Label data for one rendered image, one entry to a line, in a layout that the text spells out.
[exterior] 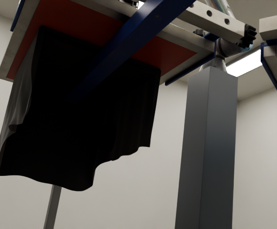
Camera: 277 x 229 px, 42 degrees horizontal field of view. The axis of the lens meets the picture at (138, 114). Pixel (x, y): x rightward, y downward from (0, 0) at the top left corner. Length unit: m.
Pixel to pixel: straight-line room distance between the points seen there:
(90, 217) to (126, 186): 0.68
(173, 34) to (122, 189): 4.20
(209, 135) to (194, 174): 0.19
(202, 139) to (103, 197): 3.51
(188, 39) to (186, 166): 0.75
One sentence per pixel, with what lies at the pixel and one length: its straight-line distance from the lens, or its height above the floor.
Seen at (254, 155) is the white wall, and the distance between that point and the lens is 6.12.
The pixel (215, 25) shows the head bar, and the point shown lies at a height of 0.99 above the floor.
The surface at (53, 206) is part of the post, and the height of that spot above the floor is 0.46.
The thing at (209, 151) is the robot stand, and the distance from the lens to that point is 1.66.
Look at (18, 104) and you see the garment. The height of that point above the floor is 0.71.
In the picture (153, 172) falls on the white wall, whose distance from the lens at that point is 5.45.
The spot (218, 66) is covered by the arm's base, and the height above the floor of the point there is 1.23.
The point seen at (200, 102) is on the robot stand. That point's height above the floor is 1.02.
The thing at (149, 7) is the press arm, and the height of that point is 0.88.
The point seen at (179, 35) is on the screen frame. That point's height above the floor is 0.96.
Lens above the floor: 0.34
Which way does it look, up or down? 20 degrees up
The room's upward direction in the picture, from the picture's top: 8 degrees clockwise
